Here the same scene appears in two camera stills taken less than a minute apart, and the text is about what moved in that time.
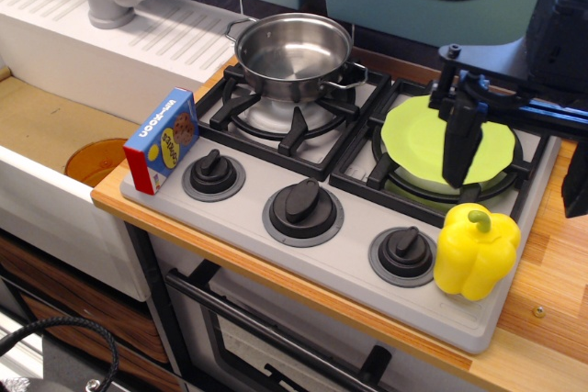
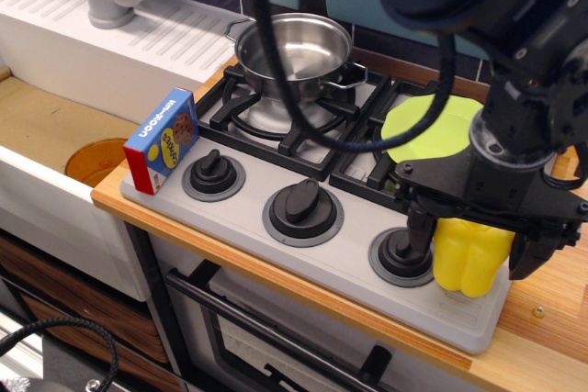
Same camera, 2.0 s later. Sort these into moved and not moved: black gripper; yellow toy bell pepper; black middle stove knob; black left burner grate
Moved: black gripper
Not moved: black left burner grate; black middle stove knob; yellow toy bell pepper
